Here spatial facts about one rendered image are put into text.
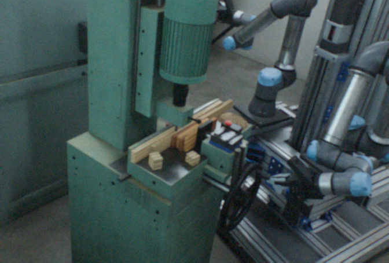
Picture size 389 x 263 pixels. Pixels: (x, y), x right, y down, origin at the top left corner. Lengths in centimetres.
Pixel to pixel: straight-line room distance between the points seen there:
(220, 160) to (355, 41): 82
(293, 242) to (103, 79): 136
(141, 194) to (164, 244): 21
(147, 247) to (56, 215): 102
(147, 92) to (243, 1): 380
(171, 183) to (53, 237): 120
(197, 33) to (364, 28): 83
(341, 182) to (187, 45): 67
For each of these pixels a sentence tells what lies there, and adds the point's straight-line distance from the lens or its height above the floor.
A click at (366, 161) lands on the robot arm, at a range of 147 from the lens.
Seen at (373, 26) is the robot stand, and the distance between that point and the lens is 184.
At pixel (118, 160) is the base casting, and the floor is 80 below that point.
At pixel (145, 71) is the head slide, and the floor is 119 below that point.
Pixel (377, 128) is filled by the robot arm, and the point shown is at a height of 108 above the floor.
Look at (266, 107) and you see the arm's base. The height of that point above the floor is 88.
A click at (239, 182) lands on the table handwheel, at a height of 93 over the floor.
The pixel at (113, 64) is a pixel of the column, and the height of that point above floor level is 118.
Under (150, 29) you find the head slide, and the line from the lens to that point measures 141.
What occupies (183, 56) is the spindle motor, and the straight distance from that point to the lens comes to 134.
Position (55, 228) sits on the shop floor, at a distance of 250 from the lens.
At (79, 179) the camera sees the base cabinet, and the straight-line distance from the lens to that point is 180.
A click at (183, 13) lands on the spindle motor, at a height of 145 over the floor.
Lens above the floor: 178
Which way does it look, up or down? 29 degrees down
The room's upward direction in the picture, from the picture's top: 8 degrees clockwise
